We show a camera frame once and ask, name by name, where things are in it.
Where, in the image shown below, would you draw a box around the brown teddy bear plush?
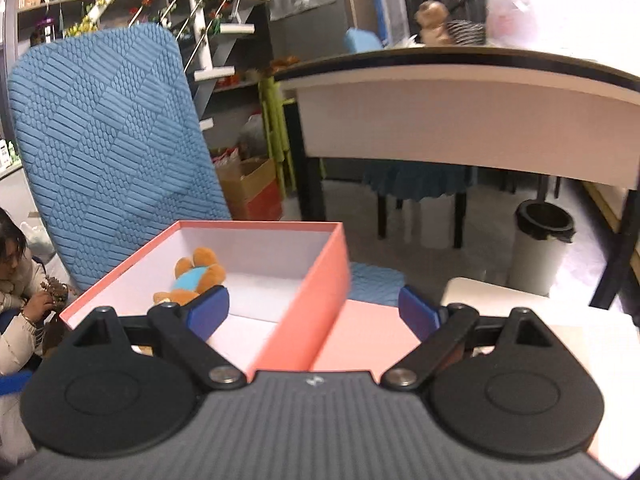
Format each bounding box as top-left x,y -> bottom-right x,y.
153,247 -> 227,306

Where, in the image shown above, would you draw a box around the pink box lid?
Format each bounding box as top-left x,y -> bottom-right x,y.
310,300 -> 420,382

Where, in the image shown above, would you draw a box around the pink cardboard box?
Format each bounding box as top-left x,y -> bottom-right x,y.
62,220 -> 350,376

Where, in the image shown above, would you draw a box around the black trash bin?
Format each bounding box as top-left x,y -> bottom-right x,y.
506,200 -> 576,296

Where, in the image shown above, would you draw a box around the person in white jacket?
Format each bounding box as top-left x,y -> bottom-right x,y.
1,212 -> 54,466

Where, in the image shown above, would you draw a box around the cardboard box on floor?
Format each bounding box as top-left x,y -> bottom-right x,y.
216,158 -> 282,221

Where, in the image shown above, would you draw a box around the blue textured chair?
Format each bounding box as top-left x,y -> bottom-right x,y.
6,22 -> 407,309

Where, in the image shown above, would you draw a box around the white table with black top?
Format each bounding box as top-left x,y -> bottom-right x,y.
273,45 -> 640,241

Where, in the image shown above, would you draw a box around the green stacked stools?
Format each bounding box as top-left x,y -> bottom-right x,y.
258,77 -> 296,198

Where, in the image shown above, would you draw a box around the dark woven basket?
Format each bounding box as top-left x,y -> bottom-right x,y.
446,20 -> 486,47

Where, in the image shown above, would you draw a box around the blue cloth on table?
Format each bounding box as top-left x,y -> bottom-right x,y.
344,27 -> 384,54

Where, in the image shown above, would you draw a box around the small brown figurine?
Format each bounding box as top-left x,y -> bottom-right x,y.
414,0 -> 452,47

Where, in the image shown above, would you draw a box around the white rice cooker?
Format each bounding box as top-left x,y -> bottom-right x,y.
485,0 -> 536,49

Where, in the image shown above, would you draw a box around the clear water bottle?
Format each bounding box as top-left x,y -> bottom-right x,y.
373,0 -> 410,49

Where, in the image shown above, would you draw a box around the white staircase with garland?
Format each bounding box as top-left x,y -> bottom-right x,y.
66,0 -> 271,130

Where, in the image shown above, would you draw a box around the dark grey refrigerator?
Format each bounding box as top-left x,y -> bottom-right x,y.
269,0 -> 378,61

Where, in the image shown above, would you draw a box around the white chair with black frame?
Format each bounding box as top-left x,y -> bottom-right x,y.
442,183 -> 639,478

